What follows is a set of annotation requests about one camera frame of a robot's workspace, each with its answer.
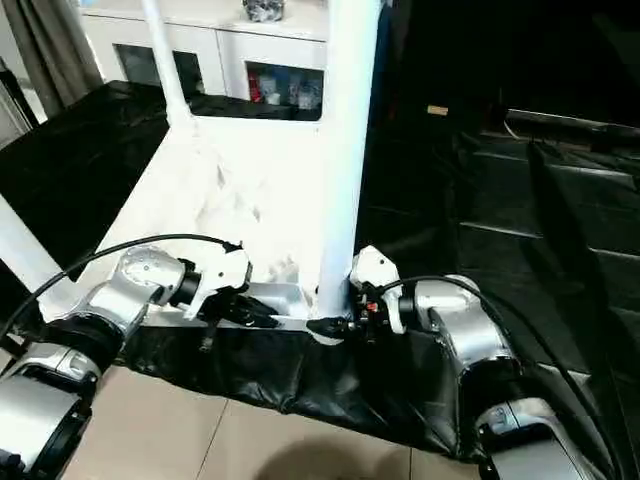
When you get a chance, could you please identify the dark object on cabinet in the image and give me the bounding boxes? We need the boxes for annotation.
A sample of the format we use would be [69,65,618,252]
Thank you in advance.
[242,0,286,24]

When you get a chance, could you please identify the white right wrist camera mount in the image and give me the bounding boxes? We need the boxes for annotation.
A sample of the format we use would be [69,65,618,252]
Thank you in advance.
[349,244,409,334]

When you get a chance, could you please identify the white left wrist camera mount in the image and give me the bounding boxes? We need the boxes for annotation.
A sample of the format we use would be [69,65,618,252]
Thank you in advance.
[184,247,254,321]

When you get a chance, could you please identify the long black rod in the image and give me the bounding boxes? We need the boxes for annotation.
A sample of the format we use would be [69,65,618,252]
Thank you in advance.
[504,107,640,139]

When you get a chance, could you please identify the white cabinet with glass doors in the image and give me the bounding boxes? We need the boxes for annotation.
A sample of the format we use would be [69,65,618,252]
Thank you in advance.
[79,0,331,109]

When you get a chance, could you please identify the grey curtain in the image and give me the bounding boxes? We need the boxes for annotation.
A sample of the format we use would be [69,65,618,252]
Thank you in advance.
[0,0,104,116]

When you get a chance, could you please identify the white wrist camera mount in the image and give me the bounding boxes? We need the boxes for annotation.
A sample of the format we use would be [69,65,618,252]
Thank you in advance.
[184,247,254,321]
[349,244,409,334]

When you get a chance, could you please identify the white plastic stool seat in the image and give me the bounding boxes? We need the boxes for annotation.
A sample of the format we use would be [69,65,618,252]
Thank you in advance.
[39,112,351,346]

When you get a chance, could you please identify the black tripod stand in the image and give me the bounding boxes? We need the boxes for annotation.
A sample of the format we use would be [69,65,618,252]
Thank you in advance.
[0,319,29,361]

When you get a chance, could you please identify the black work mat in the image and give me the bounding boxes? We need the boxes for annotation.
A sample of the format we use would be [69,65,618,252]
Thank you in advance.
[0,79,640,466]

